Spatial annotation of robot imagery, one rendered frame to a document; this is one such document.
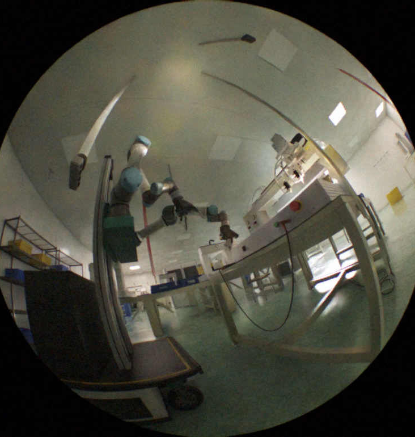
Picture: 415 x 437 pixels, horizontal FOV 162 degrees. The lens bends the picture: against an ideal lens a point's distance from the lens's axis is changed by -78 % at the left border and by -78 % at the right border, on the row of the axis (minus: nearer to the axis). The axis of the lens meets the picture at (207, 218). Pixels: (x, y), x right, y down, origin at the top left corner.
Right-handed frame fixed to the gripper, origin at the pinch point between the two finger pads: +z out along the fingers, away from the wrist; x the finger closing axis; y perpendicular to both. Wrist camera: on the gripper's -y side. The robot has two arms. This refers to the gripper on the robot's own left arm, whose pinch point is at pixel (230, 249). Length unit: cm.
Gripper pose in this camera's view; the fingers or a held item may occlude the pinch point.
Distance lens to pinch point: 119.7
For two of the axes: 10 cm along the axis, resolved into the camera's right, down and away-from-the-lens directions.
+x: 3.9, -5.1, -7.7
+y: -9.2, -1.5, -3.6
